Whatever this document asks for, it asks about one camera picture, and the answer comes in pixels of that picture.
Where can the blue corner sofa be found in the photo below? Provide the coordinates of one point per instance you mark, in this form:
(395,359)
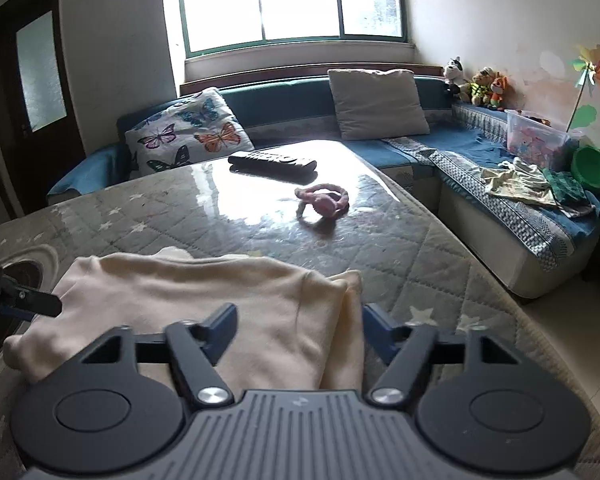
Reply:
(480,230)

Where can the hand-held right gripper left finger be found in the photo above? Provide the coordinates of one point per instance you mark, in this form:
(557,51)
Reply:
(225,322)

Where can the green checked cloth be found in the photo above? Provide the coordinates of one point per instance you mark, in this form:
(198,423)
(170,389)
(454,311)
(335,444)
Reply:
(567,187)

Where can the plain grey pillow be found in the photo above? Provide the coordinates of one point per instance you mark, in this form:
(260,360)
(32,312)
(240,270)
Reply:
(377,102)

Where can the black remote control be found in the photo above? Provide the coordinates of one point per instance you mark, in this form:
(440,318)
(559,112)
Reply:
(272,160)

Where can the cream shirt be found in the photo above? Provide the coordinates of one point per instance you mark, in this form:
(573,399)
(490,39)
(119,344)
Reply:
(205,290)

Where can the colourful paper pinwheel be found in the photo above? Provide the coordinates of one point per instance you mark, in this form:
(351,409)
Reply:
(597,67)

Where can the green plastic bowl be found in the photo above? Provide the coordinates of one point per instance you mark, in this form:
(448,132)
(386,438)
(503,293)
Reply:
(592,167)

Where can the butterfly print pillow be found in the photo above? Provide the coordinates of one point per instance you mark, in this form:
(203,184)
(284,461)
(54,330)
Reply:
(190,127)

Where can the orange plush toy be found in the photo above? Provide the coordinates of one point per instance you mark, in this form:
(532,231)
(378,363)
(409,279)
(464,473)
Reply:
(500,91)

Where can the tan plush toy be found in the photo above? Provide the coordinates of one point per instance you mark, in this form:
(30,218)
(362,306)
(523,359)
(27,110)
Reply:
(481,87)

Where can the clear plastic storage box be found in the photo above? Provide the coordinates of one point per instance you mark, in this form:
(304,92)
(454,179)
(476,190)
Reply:
(540,137)

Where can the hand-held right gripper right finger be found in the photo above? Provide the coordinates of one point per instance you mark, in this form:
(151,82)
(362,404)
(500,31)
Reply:
(375,325)

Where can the pale crumpled garment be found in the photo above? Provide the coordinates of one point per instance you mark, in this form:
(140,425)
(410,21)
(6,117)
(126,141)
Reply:
(517,182)

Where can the green framed window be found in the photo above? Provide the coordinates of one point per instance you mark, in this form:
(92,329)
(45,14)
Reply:
(290,0)

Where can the black white cow plush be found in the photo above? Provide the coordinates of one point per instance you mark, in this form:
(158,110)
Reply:
(454,77)

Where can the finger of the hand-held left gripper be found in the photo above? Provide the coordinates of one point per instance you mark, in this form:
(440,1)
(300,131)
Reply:
(30,300)

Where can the dark wooden door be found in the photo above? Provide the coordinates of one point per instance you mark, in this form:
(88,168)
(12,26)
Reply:
(10,160)

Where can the round built-in table cooker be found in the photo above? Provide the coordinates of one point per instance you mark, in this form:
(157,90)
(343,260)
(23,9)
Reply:
(25,272)

